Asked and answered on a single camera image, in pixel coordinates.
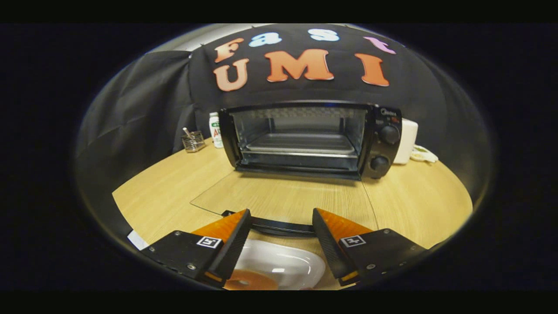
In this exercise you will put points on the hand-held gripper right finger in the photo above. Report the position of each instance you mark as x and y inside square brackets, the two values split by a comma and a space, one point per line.
[329, 244]

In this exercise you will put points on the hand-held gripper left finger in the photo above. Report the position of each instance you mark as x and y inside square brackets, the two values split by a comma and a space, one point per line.
[233, 244]

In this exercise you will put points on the brown donut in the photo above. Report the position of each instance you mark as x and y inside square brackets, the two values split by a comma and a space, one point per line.
[261, 279]

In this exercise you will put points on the black toaster oven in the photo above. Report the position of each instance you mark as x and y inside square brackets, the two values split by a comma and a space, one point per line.
[386, 150]

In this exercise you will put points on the metal oven tray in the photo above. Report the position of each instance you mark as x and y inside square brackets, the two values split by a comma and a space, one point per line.
[301, 143]

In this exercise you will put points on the white bread toaster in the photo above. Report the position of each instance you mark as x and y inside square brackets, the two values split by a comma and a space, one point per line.
[407, 139]

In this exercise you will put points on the white oval plate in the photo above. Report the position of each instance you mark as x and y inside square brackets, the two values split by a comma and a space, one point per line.
[287, 261]

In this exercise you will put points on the white paper sheet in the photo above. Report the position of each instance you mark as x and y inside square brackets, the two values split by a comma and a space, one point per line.
[137, 240]

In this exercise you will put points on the clear glass holder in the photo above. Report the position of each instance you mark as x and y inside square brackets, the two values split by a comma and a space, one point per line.
[193, 141]

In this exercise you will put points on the white bottle green label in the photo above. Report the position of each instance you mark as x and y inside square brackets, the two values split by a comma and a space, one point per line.
[214, 131]

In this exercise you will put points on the small white dish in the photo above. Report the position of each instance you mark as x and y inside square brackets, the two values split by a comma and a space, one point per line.
[423, 154]

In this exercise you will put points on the black backdrop cloth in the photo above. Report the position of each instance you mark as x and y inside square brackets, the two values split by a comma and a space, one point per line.
[144, 100]

